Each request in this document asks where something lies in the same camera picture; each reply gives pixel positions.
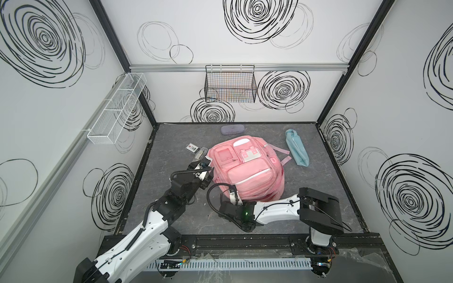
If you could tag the clear lead refill box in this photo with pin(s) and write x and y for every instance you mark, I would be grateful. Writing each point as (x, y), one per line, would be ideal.
(192, 148)

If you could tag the pink student backpack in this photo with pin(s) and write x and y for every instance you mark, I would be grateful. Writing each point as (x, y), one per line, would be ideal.
(254, 166)

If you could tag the purple fabric glasses case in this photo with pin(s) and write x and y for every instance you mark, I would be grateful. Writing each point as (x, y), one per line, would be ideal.
(232, 129)

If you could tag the teal pencil pouch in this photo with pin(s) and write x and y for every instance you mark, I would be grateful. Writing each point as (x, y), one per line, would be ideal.
(297, 149)

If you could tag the clear plastic eraser case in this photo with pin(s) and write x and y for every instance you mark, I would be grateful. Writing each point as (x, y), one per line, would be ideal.
(199, 156)

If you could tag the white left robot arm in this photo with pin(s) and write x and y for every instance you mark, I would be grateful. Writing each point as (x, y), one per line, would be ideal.
(151, 239)

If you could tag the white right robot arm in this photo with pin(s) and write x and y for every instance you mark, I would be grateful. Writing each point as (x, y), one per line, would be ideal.
(320, 211)

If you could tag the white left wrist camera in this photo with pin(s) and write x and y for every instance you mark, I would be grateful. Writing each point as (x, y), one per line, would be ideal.
(204, 164)

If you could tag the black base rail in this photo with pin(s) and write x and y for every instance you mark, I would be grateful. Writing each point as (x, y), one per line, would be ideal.
(298, 244)

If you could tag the grey slotted cable duct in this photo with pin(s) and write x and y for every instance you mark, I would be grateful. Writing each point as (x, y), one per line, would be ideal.
(252, 264)

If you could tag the white mesh wall shelf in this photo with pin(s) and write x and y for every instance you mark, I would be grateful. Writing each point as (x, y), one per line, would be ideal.
(113, 118)

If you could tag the black wire basket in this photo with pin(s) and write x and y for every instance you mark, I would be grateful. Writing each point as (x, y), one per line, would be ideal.
(231, 87)

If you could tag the aluminium wall rail back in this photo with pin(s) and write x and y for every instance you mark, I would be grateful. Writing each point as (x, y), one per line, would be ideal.
(173, 68)

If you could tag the aluminium wall rail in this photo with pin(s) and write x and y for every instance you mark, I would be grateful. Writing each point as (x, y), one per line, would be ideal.
(24, 186)
(173, 68)

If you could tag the aluminium wall rail left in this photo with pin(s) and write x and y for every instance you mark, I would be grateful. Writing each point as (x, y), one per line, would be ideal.
(24, 186)

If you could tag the black aluminium frame post left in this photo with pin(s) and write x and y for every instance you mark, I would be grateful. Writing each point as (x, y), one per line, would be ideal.
(113, 39)

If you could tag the black frame post right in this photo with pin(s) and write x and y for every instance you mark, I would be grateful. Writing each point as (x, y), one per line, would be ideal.
(368, 36)

